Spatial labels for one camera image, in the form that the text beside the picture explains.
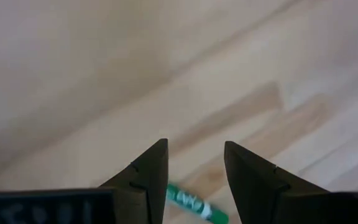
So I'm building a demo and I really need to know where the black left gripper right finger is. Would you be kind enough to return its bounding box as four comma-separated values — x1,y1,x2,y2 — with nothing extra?
224,141,331,224

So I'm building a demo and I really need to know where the green Expo dry-erase marker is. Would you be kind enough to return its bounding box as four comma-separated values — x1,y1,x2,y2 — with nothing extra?
165,183,229,224

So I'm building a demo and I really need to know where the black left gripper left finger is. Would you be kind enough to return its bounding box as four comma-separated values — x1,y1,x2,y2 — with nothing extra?
99,138,170,224

